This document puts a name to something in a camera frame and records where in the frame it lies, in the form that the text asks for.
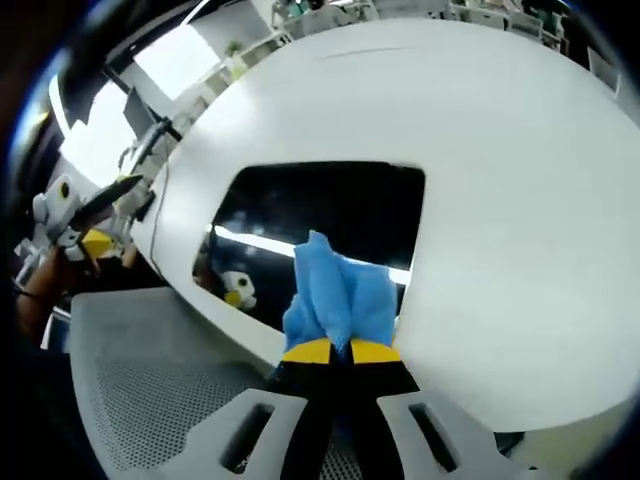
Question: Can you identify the person's left hand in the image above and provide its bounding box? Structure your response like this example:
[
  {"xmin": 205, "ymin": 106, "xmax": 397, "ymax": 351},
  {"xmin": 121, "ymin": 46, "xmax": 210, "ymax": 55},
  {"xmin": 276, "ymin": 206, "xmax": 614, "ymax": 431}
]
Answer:
[{"xmin": 23, "ymin": 243, "xmax": 102, "ymax": 300}]

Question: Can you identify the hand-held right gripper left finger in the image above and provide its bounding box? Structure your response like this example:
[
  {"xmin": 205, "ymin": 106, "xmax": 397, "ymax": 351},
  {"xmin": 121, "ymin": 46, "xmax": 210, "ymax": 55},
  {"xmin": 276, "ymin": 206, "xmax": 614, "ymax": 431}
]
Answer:
[{"xmin": 183, "ymin": 337, "xmax": 335, "ymax": 480}]

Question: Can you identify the grey mesh office chair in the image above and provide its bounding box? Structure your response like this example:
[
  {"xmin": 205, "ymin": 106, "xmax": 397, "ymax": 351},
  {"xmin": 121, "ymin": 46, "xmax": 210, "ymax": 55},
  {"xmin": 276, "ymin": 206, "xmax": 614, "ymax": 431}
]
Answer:
[{"xmin": 68, "ymin": 286, "xmax": 306, "ymax": 480}]

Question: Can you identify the blue cleaning cloth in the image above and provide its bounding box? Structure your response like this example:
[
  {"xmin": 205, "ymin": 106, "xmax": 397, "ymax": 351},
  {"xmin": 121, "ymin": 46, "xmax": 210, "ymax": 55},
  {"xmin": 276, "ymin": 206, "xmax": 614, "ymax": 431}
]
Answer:
[{"xmin": 281, "ymin": 229, "xmax": 402, "ymax": 352}]

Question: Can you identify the white chair back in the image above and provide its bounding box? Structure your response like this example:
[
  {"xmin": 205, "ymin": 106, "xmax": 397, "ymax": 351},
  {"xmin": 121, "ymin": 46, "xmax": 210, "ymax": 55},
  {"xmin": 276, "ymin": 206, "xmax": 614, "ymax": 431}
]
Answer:
[{"xmin": 586, "ymin": 46, "xmax": 623, "ymax": 100}]

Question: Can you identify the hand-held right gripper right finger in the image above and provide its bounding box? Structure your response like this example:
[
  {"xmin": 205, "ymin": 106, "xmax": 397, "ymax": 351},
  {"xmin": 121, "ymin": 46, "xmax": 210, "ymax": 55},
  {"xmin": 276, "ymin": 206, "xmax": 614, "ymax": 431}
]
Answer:
[{"xmin": 348, "ymin": 338, "xmax": 532, "ymax": 480}]

